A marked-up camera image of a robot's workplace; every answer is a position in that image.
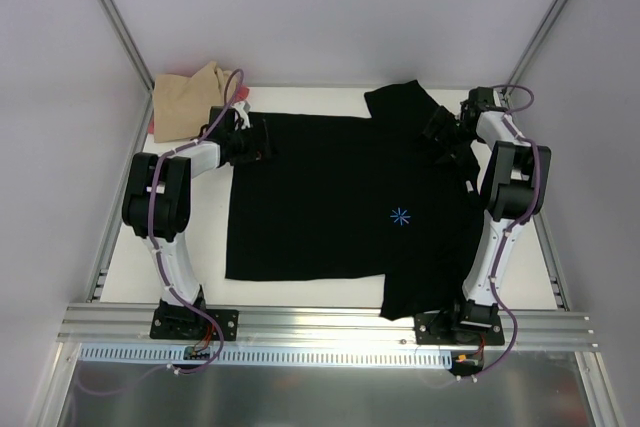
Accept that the black t shirt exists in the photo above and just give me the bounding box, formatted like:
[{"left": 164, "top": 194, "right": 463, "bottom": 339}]
[{"left": 225, "top": 81, "right": 483, "bottom": 320}]

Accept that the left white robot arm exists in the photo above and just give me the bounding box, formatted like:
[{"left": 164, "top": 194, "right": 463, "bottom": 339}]
[{"left": 122, "top": 100, "right": 272, "bottom": 339}]

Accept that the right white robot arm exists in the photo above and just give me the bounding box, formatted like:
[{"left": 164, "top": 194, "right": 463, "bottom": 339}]
[{"left": 414, "top": 86, "right": 551, "bottom": 346}]

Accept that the red folded t shirt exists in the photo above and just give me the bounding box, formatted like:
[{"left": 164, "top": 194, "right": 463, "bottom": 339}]
[{"left": 147, "top": 85, "right": 250, "bottom": 134}]

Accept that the beige folded t shirt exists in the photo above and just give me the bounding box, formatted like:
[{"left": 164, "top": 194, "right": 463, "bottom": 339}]
[{"left": 152, "top": 61, "right": 239, "bottom": 143}]

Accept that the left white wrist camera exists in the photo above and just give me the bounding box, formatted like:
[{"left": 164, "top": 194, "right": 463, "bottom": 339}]
[{"left": 232, "top": 100, "right": 251, "bottom": 130}]

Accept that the left side aluminium rail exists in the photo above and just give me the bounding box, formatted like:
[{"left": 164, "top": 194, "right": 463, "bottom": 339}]
[{"left": 82, "top": 93, "right": 153, "bottom": 303}]

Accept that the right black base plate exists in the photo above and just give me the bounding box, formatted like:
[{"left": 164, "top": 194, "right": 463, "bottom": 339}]
[{"left": 413, "top": 311, "right": 505, "bottom": 346}]

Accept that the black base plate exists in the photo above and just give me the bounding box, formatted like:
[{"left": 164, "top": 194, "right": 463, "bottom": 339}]
[
  {"left": 149, "top": 301, "right": 239, "bottom": 341},
  {"left": 413, "top": 311, "right": 505, "bottom": 346}
]

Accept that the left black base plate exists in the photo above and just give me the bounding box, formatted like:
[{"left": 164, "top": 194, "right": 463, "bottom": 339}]
[{"left": 149, "top": 301, "right": 239, "bottom": 341}]

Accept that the front aluminium rail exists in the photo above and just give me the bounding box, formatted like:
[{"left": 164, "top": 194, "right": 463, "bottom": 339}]
[{"left": 57, "top": 302, "right": 600, "bottom": 352}]

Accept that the left aluminium frame post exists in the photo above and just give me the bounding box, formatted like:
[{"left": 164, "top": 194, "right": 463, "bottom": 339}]
[{"left": 69, "top": 0, "right": 155, "bottom": 91}]

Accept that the aluminium frame post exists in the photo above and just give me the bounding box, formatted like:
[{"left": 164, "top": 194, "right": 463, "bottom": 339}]
[
  {"left": 499, "top": 0, "right": 570, "bottom": 96},
  {"left": 69, "top": 0, "right": 155, "bottom": 91}
]

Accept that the white slotted cable duct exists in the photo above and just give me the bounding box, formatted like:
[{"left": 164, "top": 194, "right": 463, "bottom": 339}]
[{"left": 78, "top": 343, "right": 453, "bottom": 370}]

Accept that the right aluminium frame post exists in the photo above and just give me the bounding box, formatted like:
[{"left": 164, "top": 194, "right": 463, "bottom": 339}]
[{"left": 499, "top": 0, "right": 570, "bottom": 96}]

